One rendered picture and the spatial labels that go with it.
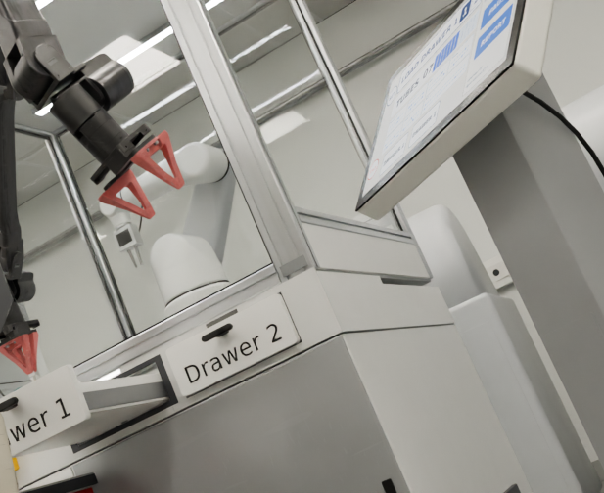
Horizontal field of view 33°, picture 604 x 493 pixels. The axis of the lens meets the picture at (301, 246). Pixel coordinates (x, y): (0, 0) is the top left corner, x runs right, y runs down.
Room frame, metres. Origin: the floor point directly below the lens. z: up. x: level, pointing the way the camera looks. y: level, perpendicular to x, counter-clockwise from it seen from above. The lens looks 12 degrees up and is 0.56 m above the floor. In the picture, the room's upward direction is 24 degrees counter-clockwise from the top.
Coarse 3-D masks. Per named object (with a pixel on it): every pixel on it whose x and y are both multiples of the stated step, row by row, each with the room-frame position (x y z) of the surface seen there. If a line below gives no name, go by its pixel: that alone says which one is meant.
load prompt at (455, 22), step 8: (472, 0) 1.56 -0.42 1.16; (480, 0) 1.53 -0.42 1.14; (464, 8) 1.59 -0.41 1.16; (472, 8) 1.55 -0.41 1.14; (456, 16) 1.61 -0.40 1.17; (464, 16) 1.57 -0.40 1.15; (448, 24) 1.63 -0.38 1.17; (456, 24) 1.59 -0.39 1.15; (440, 32) 1.67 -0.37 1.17; (448, 32) 1.62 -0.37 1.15; (432, 40) 1.69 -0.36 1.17; (440, 40) 1.65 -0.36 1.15; (424, 48) 1.72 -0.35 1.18; (432, 48) 1.68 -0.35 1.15; (424, 56) 1.70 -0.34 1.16; (416, 64) 1.73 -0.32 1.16; (424, 64) 1.69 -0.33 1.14; (408, 72) 1.76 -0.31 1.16; (416, 72) 1.71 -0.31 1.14; (400, 80) 1.79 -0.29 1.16; (408, 80) 1.74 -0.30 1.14; (400, 88) 1.77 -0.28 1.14
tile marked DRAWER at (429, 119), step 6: (438, 102) 1.55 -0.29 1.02; (432, 108) 1.57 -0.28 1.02; (438, 108) 1.54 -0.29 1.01; (426, 114) 1.58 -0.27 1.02; (432, 114) 1.55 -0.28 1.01; (420, 120) 1.60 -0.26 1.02; (426, 120) 1.57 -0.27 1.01; (432, 120) 1.54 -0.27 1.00; (414, 126) 1.62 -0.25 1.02; (420, 126) 1.59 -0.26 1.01; (426, 126) 1.56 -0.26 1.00; (414, 132) 1.61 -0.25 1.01; (420, 132) 1.58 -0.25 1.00; (414, 138) 1.60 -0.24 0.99
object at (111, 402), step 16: (80, 384) 1.88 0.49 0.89; (96, 384) 1.92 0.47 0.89; (112, 384) 1.97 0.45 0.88; (128, 384) 2.03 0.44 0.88; (144, 384) 2.08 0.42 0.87; (160, 384) 2.13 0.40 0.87; (96, 400) 1.90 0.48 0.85; (112, 400) 1.95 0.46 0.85; (128, 400) 2.00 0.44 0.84; (144, 400) 2.06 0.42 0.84; (160, 400) 2.12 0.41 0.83; (96, 416) 1.95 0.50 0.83; (112, 416) 2.04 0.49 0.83; (128, 416) 2.15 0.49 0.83; (64, 432) 1.98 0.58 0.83; (80, 432) 2.08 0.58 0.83; (96, 432) 2.19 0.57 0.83; (32, 448) 2.01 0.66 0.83; (48, 448) 2.11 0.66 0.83
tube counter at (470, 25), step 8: (472, 16) 1.54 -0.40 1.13; (464, 24) 1.56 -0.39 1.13; (472, 24) 1.52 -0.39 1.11; (464, 32) 1.54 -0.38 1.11; (456, 40) 1.57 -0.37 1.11; (448, 48) 1.59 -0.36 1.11; (440, 56) 1.62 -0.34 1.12; (448, 56) 1.58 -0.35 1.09; (432, 64) 1.65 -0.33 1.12; (440, 64) 1.61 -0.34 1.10; (424, 72) 1.67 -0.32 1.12; (432, 72) 1.63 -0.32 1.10; (424, 80) 1.65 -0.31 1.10
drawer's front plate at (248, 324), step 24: (240, 312) 2.05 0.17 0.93; (264, 312) 2.04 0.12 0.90; (288, 312) 2.04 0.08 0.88; (192, 336) 2.09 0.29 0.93; (240, 336) 2.06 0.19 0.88; (264, 336) 2.04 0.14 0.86; (288, 336) 2.03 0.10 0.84; (168, 360) 2.12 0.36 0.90; (192, 360) 2.10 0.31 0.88; (216, 360) 2.08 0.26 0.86; (240, 360) 2.07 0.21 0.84; (192, 384) 2.11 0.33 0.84
